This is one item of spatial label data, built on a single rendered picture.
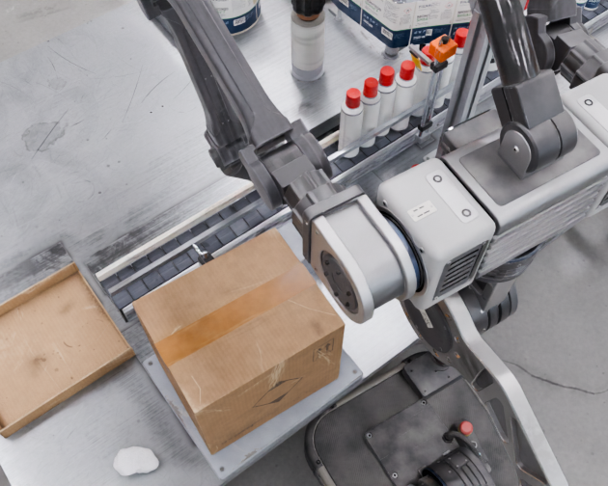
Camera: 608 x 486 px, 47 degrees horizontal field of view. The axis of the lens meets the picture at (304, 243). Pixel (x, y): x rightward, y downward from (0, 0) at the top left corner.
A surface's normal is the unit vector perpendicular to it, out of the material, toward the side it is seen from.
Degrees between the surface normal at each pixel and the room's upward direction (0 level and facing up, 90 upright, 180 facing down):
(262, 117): 24
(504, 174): 0
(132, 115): 0
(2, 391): 0
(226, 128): 78
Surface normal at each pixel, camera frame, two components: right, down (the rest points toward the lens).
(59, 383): 0.00, -0.51
